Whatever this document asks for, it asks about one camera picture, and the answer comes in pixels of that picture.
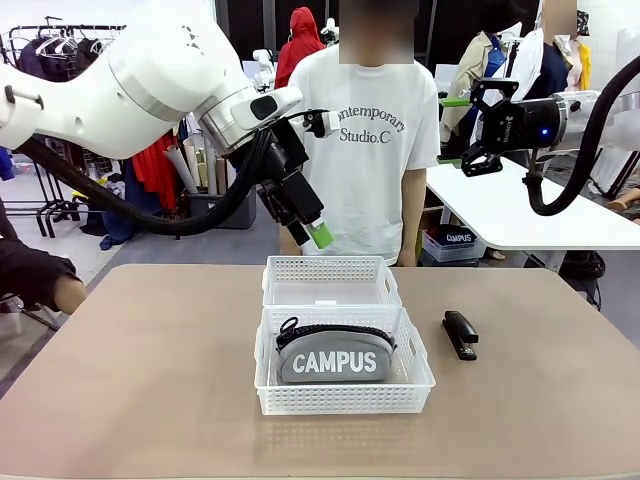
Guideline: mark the left gripper green-tipped black finger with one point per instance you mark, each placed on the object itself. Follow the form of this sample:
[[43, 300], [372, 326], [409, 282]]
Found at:
[[321, 235], [298, 234]]

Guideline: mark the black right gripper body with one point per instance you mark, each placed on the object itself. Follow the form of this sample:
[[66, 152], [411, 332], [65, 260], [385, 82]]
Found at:
[[525, 124]]

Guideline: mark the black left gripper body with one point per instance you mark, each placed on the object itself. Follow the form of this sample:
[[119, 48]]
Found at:
[[295, 200]]

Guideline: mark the right gripper green-tipped black finger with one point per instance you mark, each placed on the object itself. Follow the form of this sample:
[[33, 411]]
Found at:
[[482, 159], [492, 92]]

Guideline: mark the grey CAMPUS pencil pouch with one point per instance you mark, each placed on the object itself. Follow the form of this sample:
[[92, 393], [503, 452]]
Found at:
[[335, 360]]

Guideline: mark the black stapler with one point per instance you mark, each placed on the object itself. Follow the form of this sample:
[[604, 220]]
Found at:
[[461, 334]]

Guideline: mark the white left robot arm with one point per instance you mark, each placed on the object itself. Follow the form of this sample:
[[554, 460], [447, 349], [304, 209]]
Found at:
[[150, 75]]

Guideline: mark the person's left forearm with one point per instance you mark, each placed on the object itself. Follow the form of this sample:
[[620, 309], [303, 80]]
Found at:
[[412, 215]]

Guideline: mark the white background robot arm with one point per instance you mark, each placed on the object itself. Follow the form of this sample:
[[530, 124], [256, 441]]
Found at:
[[263, 60]]

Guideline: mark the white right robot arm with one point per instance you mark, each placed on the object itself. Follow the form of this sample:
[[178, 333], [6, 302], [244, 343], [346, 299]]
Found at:
[[600, 117]]

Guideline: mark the person's left hand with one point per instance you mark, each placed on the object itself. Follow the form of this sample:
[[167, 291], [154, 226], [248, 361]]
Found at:
[[406, 258]]

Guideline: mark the white perforated plastic basket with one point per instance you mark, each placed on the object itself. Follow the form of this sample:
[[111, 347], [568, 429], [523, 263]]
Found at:
[[340, 400], [330, 270]]

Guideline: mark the white background table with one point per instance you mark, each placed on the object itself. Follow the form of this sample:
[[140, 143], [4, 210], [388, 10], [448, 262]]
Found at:
[[500, 210]]

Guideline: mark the person in white printed t-shirt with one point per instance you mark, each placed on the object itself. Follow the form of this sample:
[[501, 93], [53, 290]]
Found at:
[[370, 190]]

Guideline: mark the person with dark navy top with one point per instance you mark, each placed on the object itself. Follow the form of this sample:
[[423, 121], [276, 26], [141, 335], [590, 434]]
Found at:
[[562, 65]]

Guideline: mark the white basket of CAMPUS pouches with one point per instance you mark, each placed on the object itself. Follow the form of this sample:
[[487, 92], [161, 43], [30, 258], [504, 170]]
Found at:
[[455, 245]]

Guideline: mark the bundle of paper rolls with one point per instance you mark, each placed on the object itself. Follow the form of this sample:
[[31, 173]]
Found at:
[[200, 167]]

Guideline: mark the tan mannequin part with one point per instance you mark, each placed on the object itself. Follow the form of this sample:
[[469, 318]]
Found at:
[[622, 201]]

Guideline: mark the black bag under table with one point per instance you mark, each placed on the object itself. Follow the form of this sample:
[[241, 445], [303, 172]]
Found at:
[[582, 265]]

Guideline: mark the red hooded coat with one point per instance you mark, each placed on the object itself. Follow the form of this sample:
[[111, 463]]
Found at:
[[300, 45]]

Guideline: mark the person arm in black sleeve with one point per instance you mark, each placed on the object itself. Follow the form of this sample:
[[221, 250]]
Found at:
[[35, 272]]

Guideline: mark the black clothes rack with garments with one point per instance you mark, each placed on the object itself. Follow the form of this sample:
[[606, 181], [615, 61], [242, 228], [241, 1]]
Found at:
[[55, 55]]

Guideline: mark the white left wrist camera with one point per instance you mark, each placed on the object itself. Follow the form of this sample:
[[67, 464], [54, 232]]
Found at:
[[325, 122]]

